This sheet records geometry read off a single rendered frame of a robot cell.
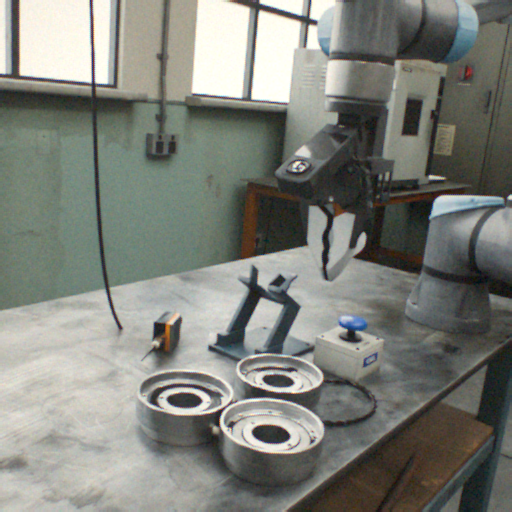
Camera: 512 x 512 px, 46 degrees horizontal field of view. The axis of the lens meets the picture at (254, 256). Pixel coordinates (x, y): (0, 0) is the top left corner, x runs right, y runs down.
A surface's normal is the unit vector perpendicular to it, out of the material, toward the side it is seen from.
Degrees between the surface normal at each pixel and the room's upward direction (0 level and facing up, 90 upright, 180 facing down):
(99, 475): 0
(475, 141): 90
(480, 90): 90
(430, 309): 72
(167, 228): 90
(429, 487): 0
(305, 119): 90
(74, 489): 0
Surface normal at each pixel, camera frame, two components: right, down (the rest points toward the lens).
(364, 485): 0.09, -0.97
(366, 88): 0.11, 0.25
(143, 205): 0.77, 0.22
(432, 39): 0.42, 0.70
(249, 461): -0.41, 0.18
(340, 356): -0.63, 0.13
